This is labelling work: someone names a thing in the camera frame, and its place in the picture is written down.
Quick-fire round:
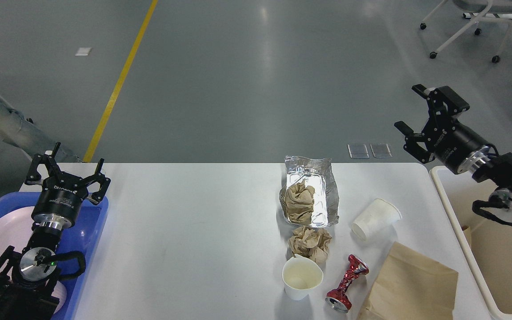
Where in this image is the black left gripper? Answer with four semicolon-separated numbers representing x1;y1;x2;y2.
25;142;111;231

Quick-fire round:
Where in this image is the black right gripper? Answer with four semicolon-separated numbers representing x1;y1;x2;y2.
394;84;492;174

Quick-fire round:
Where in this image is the pink plate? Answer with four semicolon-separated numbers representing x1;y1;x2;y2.
0;207;68;314

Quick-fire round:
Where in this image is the brown paper bag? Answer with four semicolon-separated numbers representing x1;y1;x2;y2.
357;242;458;320

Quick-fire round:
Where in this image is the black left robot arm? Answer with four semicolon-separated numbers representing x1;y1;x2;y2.
0;143;111;320

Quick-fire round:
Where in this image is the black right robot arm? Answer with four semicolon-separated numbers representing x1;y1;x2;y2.
394;84;512;227

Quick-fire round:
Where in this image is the blue plastic tray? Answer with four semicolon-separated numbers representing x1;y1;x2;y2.
0;192;108;320

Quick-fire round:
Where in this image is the right floor socket plate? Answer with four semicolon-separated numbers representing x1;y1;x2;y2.
370;143;393;159

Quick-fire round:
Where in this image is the floor socket plate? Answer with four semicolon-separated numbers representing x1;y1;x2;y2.
347;143;370;159
370;143;393;159

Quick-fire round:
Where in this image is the left floor socket plate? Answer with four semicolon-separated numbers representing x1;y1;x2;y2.
347;143;370;159

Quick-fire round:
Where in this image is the white chair base bar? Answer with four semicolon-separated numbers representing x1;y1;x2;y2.
463;12;512;20

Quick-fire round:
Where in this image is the aluminium foil container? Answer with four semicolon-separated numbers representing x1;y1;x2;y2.
281;156;339;228

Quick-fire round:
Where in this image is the white office chair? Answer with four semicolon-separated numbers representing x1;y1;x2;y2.
429;0;512;64

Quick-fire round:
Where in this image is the white floor marker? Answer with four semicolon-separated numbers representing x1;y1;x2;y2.
75;47;92;56

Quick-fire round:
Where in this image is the crumpled brown paper in foil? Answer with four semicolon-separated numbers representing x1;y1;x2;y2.
279;181;315;225

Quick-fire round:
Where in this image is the beige plastic bin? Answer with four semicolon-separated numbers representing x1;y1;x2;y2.
429;166;512;320

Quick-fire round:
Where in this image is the crumpled brown paper ball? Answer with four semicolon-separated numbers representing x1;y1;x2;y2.
288;226;332;264

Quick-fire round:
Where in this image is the crushed red can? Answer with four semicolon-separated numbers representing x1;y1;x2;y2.
325;254;369;314

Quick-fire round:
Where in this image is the white paper cup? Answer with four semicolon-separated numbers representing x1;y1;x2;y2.
282;254;324;300

